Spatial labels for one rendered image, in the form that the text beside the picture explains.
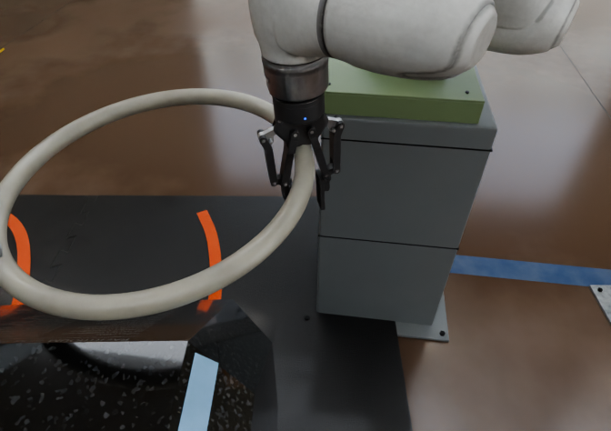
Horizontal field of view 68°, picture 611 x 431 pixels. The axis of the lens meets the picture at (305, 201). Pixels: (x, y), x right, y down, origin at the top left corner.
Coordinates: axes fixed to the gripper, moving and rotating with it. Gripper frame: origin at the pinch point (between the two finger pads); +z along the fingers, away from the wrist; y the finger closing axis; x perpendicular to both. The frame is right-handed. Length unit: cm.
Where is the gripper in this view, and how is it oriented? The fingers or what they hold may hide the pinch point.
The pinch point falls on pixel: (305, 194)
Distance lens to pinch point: 78.1
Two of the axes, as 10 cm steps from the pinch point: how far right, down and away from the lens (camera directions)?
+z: 0.6, 7.3, 6.9
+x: 2.3, 6.6, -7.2
